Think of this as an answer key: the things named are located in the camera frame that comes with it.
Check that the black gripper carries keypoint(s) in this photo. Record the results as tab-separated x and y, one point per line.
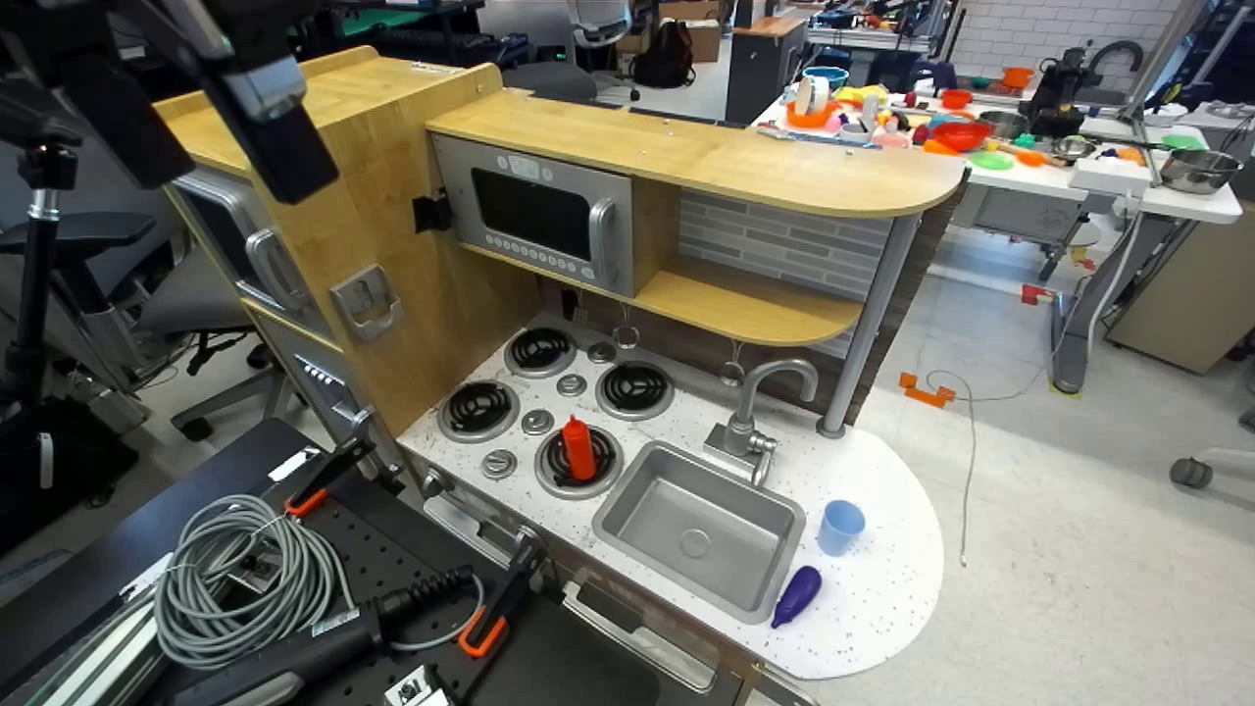
293	156

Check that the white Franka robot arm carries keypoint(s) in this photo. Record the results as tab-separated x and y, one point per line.
210	25

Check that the black coil stove burner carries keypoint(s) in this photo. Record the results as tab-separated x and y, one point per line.
480	408
537	351
604	472
635	390

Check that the grey round stove knob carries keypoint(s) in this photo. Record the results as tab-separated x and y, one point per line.
498	463
600	351
537	421
570	387

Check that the small bluish grey cup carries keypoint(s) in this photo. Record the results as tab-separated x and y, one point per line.
841	531

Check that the orange cup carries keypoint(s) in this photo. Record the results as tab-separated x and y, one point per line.
1017	81

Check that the wooden toy kitchen unit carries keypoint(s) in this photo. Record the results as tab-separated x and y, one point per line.
393	262

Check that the black clip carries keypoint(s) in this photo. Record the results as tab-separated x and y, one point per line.
431	215

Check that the grey toy water dispenser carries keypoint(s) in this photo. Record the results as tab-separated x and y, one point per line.
365	302

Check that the black office chair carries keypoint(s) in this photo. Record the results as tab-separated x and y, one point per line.
144	279

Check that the grey toy microwave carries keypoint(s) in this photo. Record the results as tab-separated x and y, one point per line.
533	217

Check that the grey office chair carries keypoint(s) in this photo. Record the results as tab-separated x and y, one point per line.
550	74

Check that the black tripod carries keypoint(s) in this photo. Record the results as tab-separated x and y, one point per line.
42	262

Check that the black orange bar clamp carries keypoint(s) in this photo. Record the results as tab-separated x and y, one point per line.
312	500
485	635

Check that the black backpack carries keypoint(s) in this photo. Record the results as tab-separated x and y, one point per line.
669	55

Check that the black perforated robot table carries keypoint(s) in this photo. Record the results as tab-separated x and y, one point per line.
378	551

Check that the dark cabinet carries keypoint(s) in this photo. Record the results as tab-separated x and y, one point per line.
767	66

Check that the orange basket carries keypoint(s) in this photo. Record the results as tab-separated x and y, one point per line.
808	114

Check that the grey toy faucet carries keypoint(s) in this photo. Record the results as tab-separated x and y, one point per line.
752	417

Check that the grey toy sink basin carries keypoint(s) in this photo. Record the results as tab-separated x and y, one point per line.
693	522

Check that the white label block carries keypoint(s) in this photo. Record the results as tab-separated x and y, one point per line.
417	689

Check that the purple toy eggplant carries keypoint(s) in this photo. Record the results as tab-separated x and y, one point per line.
795	594

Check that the red bowl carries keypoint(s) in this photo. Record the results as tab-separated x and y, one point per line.
963	136

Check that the green plate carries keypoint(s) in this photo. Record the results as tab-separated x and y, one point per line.
995	164

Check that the black machine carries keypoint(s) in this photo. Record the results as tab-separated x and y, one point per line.
1060	93

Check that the white pegboard panel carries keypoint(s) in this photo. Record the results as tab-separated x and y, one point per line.
1060	34

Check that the white cluttered work table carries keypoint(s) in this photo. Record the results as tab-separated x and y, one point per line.
1179	202

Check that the metal bowl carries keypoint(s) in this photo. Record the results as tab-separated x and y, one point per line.
1196	169

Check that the beige cabinet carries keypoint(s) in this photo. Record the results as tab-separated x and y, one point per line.
1188	296

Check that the chair wheel base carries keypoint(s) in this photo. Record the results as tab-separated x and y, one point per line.
1192	472

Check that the orange floor bracket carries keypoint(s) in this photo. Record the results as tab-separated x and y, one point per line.
926	390

